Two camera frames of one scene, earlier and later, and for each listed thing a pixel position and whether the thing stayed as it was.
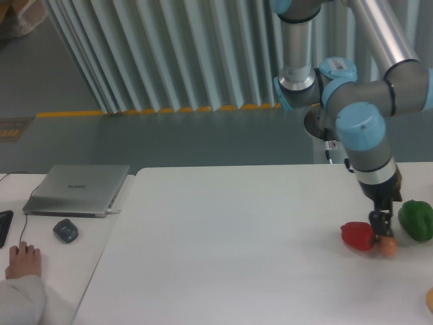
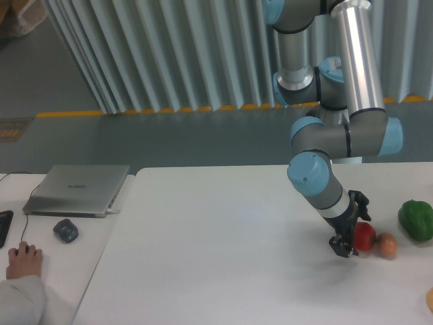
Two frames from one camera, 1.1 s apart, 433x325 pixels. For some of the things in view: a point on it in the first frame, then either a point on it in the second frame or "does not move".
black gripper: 383,195 → 344,225
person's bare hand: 24,261 does not move
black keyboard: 5,220 does not move
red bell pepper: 358,235 does not move
